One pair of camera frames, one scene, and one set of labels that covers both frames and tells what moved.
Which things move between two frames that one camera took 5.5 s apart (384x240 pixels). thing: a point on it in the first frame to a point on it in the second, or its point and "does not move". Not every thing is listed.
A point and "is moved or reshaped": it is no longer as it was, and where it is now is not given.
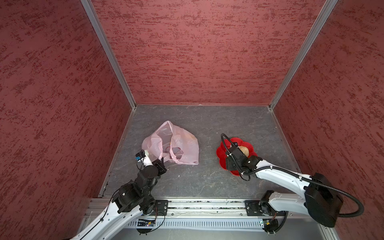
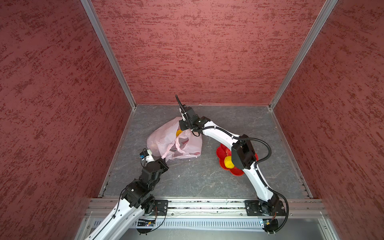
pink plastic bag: x=172 y=143 is moved or reshaped
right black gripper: x=229 y=164 to x=184 y=127
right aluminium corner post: x=328 y=6 does not move
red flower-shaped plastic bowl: x=221 y=151 does not move
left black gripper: x=159 y=164 does not move
